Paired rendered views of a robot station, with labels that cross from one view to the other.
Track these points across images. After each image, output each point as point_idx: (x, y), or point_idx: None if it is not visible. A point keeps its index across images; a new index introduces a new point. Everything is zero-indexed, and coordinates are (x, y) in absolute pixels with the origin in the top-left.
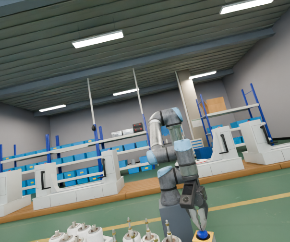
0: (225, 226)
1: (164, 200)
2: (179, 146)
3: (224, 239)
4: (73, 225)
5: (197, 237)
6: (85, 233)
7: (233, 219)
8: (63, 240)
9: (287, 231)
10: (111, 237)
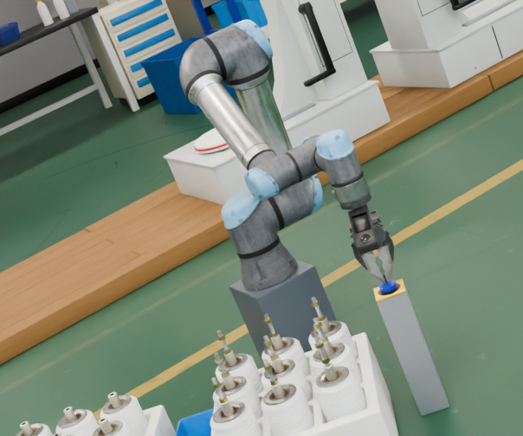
0: None
1: (259, 278)
2: (335, 150)
3: None
4: (29, 432)
5: (382, 294)
6: (91, 422)
7: (398, 275)
8: None
9: (504, 253)
10: (158, 406)
